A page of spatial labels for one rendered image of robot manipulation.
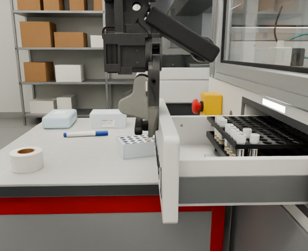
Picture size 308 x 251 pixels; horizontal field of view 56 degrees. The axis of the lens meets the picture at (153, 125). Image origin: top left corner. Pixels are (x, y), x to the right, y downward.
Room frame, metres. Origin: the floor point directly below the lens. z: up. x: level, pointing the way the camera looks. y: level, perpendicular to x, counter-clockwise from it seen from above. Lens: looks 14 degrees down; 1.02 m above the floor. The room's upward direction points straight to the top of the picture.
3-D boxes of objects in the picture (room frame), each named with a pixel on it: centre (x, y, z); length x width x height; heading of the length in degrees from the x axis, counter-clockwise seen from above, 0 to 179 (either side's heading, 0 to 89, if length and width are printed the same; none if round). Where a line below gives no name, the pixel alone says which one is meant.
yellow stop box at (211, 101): (0.78, -0.15, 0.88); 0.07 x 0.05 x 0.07; 2
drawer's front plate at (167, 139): (0.45, -0.02, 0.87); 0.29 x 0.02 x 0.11; 2
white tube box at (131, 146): (0.74, 0.03, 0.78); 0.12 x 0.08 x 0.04; 110
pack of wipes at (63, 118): (1.05, 0.34, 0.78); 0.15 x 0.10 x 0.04; 4
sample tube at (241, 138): (0.37, -0.12, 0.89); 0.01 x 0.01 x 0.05
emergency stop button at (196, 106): (0.78, -0.12, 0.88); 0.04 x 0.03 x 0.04; 2
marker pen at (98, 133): (0.88, 0.21, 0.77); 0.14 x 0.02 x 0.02; 100
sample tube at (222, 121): (0.46, -0.11, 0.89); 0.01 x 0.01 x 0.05
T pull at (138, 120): (0.45, 0.01, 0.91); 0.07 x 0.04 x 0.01; 2
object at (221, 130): (0.45, -0.11, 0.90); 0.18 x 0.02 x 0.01; 2
